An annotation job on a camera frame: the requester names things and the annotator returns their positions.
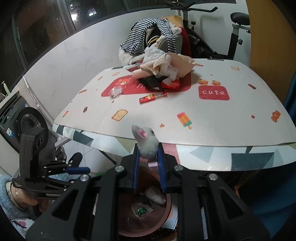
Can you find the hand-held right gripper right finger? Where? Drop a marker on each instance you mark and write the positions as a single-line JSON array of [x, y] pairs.
[[161, 171]]

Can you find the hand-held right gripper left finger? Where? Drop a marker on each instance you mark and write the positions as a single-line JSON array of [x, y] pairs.
[[136, 171]]

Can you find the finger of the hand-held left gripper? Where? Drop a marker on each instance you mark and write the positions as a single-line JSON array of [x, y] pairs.
[[77, 170], [62, 180]]

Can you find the white ball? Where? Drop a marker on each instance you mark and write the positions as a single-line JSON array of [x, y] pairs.
[[155, 195]]

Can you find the grey mouse plush toy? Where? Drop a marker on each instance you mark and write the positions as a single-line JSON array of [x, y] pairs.
[[148, 143]]

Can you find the green wrapper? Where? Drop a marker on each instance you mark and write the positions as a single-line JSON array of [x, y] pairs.
[[141, 211]]

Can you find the brown round bin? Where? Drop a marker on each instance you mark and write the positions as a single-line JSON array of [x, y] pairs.
[[129, 222]]

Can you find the red white box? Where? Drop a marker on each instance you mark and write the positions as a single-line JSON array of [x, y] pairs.
[[172, 85]]

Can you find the black white plush toy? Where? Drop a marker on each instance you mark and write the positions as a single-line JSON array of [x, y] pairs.
[[150, 82]]

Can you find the person's left forearm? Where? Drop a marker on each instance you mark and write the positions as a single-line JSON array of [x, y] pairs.
[[7, 204]]

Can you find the person's left hand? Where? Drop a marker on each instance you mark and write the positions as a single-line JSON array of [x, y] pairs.
[[22, 197]]

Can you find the black shoe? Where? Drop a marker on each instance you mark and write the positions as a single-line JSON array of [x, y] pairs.
[[76, 158]]

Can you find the grey washing machine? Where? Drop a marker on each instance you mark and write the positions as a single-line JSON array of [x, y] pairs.
[[13, 120]]

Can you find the person's printed pajama top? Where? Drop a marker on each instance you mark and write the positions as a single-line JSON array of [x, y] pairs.
[[20, 223]]

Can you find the thin white pole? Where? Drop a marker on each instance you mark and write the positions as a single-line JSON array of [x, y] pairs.
[[34, 97]]

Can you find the soap pump bottle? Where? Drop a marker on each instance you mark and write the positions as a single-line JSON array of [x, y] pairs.
[[6, 89]]

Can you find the red snack stick packet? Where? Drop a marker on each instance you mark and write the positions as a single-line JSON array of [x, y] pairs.
[[150, 98]]

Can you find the clear crumpled wrapper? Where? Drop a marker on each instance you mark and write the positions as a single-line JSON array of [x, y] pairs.
[[115, 91]]

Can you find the white knit cloth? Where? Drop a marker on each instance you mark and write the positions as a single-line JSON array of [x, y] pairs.
[[171, 71]]

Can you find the beige cloth bag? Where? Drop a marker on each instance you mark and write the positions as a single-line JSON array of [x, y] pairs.
[[182, 66]]

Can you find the white fleece garment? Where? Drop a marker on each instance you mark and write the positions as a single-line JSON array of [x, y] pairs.
[[126, 59]]

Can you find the crumpled white plastic bag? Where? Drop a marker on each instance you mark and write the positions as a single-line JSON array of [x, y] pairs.
[[153, 54]]

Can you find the beige padded chair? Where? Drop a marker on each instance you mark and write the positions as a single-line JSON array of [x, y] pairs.
[[177, 42]]

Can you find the red garment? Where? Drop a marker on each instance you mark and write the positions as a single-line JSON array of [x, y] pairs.
[[186, 41]]

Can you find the black yellow-striped garment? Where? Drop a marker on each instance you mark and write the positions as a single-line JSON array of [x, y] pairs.
[[152, 38]]

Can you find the black exercise bike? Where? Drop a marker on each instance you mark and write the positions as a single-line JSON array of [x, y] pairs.
[[203, 44]]

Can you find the dark window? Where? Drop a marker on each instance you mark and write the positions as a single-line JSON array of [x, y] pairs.
[[46, 23]]

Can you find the striped shirt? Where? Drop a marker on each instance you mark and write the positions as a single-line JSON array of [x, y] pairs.
[[136, 34]]

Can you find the blue curtain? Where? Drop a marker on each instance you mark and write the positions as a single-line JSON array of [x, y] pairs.
[[291, 97]]

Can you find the tan wooden board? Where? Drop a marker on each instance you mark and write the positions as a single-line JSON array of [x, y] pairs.
[[175, 20]]

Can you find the wooden door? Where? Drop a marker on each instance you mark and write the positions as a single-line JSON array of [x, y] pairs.
[[266, 46]]

